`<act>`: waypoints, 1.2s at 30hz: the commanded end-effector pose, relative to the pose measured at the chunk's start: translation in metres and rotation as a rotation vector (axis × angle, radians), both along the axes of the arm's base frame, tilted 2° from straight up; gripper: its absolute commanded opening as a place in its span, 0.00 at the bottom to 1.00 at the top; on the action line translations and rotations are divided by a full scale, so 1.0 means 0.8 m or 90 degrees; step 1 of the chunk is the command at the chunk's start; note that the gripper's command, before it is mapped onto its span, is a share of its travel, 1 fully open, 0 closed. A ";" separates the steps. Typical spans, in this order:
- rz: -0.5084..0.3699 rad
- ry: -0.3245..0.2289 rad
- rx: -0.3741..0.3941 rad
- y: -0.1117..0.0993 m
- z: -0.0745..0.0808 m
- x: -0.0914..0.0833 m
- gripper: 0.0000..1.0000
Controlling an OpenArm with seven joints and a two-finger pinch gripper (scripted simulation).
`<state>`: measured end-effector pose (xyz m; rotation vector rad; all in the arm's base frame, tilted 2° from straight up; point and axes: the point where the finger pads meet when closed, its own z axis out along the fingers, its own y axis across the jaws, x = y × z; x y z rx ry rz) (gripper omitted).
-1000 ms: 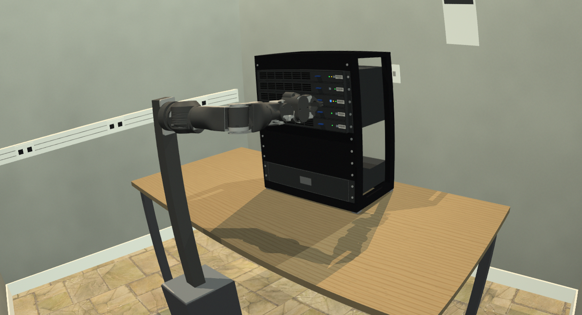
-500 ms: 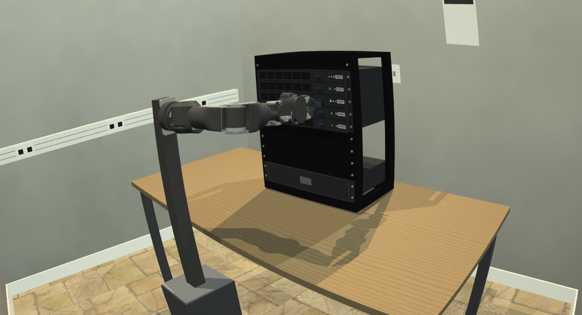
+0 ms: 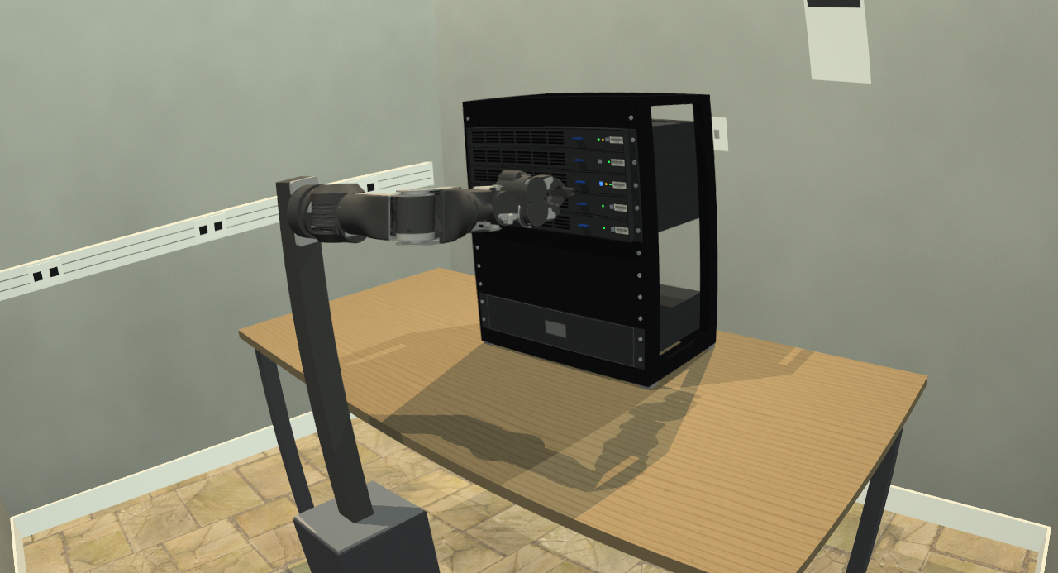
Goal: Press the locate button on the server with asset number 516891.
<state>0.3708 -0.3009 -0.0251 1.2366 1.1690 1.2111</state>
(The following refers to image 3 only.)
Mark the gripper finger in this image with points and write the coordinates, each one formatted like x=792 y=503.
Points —
x=555 y=200
x=552 y=183

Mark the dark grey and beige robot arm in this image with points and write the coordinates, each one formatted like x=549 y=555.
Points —
x=367 y=215

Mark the black server rack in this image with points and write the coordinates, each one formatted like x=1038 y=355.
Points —
x=557 y=291

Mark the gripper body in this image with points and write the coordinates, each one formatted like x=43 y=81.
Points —
x=531 y=194

